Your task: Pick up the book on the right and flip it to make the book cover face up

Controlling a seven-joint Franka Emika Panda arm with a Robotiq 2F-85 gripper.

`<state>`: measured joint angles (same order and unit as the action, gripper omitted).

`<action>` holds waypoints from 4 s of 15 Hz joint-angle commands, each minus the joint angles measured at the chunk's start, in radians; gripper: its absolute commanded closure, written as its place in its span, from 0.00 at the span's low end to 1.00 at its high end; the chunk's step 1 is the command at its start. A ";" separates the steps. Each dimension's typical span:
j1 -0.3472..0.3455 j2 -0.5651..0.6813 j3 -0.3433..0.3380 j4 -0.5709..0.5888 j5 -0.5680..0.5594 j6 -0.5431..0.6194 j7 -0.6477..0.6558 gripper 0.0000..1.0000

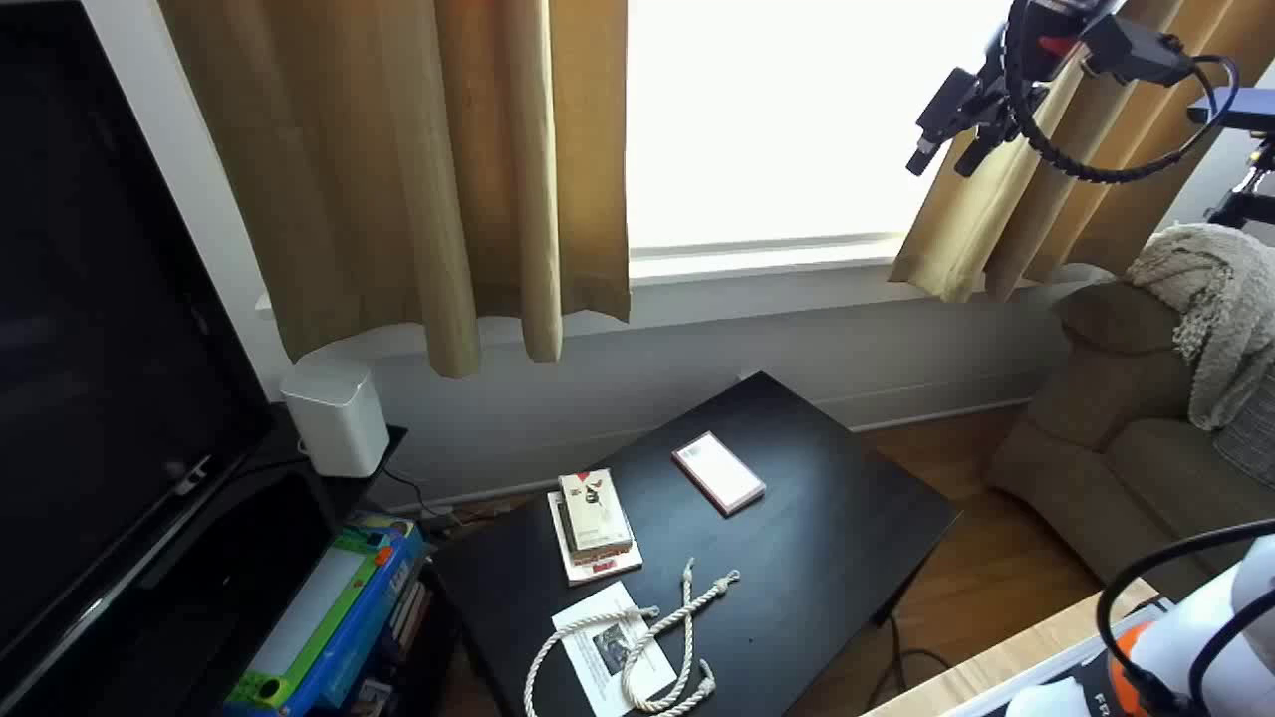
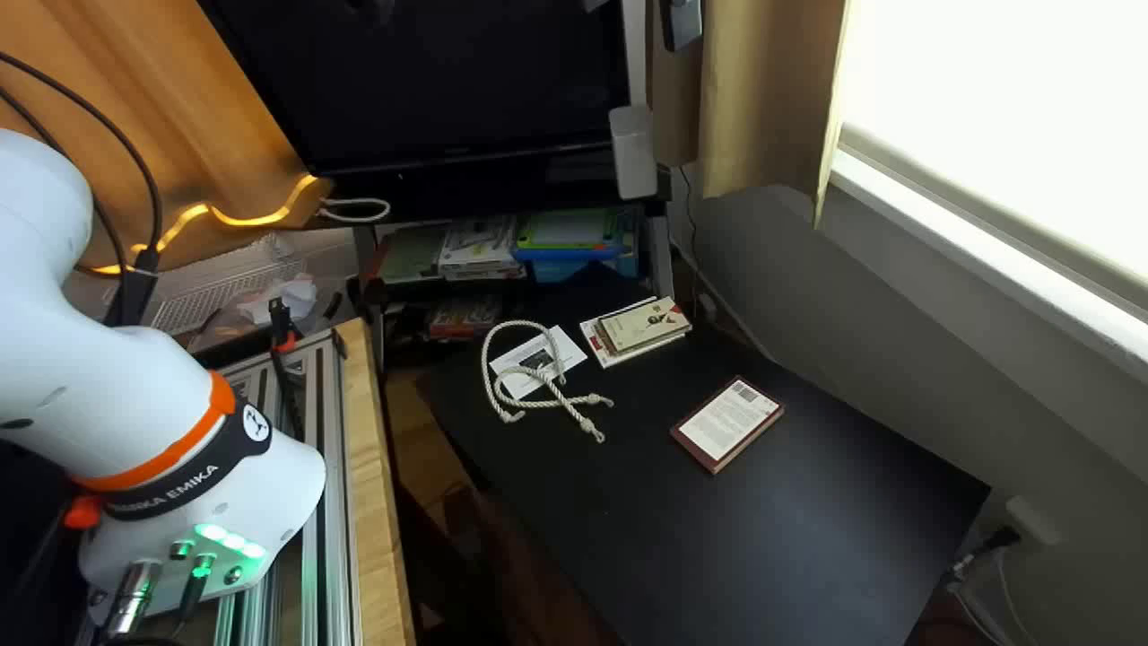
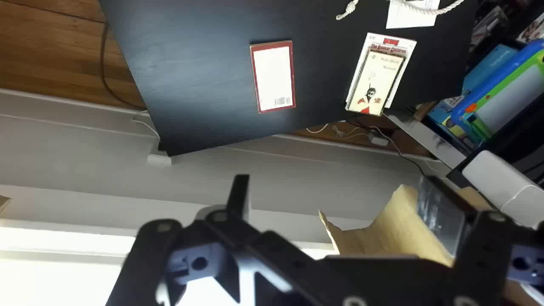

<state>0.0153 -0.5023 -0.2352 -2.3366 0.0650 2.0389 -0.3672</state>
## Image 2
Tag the red bordered book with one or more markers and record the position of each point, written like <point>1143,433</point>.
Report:
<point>726,425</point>

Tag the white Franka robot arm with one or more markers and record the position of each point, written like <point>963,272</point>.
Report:
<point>93,397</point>

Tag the white card with QR code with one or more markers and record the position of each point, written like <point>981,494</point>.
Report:
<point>535,358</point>

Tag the stacked flat game boxes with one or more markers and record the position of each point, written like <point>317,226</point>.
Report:
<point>452,250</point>

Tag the white box speaker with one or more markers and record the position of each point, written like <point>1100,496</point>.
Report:
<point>632,149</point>

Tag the black television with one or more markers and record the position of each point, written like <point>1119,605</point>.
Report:
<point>433,71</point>

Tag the beige curtain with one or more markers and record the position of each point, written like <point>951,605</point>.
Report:
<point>755,83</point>

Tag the crumpled grey plastic sheet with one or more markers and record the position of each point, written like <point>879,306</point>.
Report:
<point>229,288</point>

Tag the brown panel with gold trim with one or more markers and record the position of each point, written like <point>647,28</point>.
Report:
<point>156,110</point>

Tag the wooden board on aluminium frame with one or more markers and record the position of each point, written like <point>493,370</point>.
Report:
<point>372,504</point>

